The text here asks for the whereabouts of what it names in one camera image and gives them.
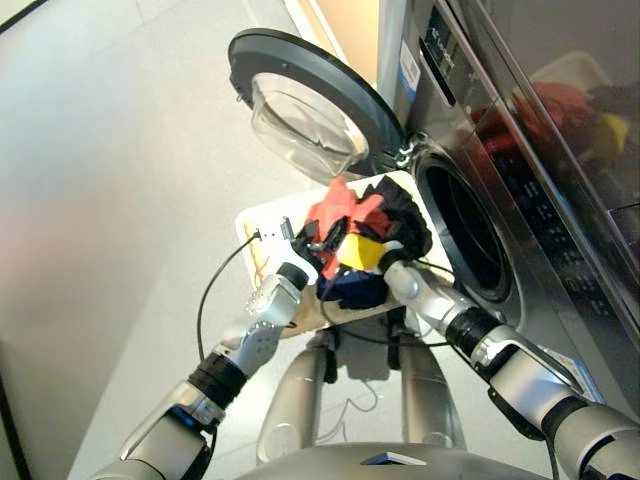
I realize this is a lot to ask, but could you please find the blue and white washer sticker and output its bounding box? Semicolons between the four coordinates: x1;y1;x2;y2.
539;344;596;396

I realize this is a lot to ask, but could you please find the round washing machine door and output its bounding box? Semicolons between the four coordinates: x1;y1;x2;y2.
227;28;405;184

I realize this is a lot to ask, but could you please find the black garment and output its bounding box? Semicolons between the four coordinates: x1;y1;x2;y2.
362;174;434;261

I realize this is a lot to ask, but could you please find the pale woven laundry basket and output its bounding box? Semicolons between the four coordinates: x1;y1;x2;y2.
234;170;456;341

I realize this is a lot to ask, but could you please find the black basket stand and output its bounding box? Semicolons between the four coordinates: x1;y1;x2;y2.
319;307;409;384

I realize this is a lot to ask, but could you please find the blue washer label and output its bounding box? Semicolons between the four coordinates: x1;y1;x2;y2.
398;39;421;109

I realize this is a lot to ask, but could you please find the grey robot torso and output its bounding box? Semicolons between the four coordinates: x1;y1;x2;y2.
234;442;546;480

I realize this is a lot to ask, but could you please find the red garment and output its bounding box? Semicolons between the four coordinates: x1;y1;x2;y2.
304;175;401;281

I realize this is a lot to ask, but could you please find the grey washing machine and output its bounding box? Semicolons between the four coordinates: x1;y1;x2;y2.
377;0;640;406

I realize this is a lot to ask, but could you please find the silver robot leg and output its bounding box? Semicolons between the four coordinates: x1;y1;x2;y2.
254;344;331;464
394;344;469;449

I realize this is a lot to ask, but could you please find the navy blue garment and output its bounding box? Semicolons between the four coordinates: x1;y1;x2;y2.
315;267;389;310

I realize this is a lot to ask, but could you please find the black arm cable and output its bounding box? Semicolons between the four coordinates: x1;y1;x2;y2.
197;230;261;361
319;257;456;349

